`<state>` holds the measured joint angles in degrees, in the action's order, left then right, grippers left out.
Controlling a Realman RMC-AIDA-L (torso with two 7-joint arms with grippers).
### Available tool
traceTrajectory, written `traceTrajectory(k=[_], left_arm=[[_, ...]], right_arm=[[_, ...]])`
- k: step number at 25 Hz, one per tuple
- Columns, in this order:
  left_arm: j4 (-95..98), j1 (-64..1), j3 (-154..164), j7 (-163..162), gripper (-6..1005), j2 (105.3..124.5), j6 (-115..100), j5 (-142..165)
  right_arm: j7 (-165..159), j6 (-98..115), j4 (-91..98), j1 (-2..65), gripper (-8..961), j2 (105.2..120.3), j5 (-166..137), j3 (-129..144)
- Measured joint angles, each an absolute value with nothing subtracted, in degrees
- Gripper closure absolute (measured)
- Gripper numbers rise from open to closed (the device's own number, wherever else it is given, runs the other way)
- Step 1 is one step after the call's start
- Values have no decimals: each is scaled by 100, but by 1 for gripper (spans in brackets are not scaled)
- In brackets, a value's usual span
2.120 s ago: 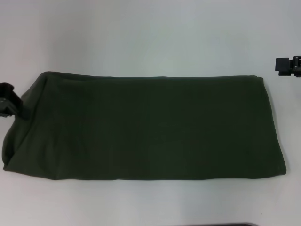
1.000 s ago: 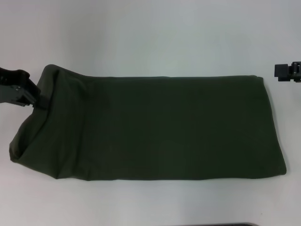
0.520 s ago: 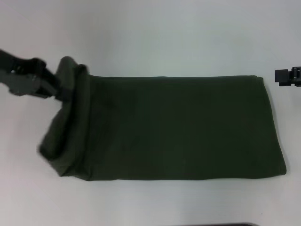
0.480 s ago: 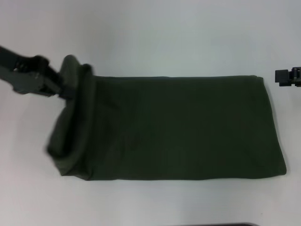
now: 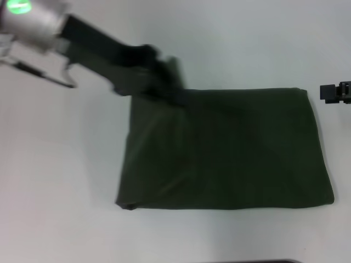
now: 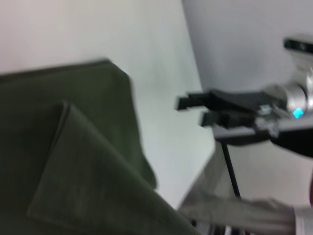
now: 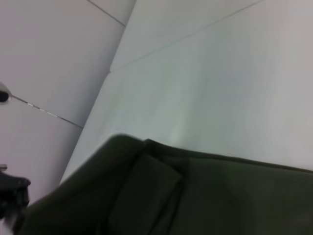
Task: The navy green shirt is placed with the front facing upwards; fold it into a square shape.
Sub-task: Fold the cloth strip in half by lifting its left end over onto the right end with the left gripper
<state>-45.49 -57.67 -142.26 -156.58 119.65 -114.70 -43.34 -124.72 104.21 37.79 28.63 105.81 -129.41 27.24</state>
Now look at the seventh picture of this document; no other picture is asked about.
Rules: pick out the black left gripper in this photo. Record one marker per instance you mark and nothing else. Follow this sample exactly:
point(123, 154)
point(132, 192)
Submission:
point(12, 193)

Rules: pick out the dark green printed t-shirt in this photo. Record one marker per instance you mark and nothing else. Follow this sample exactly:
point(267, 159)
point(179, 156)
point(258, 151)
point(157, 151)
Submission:
point(171, 195)

